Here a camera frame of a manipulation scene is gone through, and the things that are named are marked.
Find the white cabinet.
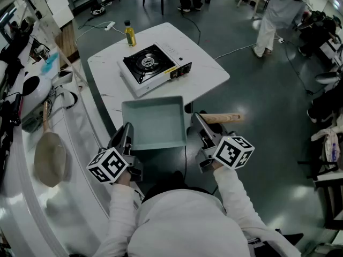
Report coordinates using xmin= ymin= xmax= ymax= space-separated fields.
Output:
xmin=39 ymin=0 xmax=75 ymax=29

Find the white bag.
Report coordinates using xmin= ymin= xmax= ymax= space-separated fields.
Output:
xmin=310 ymin=127 xmax=341 ymax=169

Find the person's white sweater torso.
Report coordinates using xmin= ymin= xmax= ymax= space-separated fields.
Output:
xmin=93 ymin=186 xmax=303 ymax=257

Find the wooden board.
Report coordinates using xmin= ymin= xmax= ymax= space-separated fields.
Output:
xmin=54 ymin=22 xmax=80 ymax=70

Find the beige wooden spatula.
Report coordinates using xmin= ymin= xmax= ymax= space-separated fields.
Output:
xmin=33 ymin=100 xmax=71 ymax=189

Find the person's left forearm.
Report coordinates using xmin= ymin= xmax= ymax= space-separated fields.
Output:
xmin=108 ymin=170 xmax=138 ymax=224

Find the person's right forearm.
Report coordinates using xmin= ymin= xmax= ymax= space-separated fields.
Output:
xmin=212 ymin=162 xmax=270 ymax=231

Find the white round device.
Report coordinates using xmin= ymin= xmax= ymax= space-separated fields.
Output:
xmin=20 ymin=75 xmax=54 ymax=122

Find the blue cloth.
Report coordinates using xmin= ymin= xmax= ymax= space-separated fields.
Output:
xmin=40 ymin=51 xmax=60 ymax=74

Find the yellow oil bottle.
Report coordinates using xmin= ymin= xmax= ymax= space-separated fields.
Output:
xmin=124 ymin=20 xmax=137 ymax=47

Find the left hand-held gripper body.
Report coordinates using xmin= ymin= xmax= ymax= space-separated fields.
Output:
xmin=86 ymin=137 xmax=144 ymax=184

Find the black floor cable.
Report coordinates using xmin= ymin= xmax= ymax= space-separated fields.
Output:
xmin=181 ymin=9 xmax=202 ymax=46

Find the black chair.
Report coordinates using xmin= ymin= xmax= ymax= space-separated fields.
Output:
xmin=297 ymin=143 xmax=343 ymax=182

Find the white stool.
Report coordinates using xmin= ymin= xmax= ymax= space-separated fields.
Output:
xmin=315 ymin=71 xmax=341 ymax=85

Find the white floor cable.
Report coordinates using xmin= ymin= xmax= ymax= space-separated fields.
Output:
xmin=213 ymin=43 xmax=258 ymax=61
xmin=76 ymin=22 xmax=125 ymax=46

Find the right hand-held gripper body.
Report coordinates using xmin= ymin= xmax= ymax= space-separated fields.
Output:
xmin=195 ymin=132 xmax=255 ymax=174

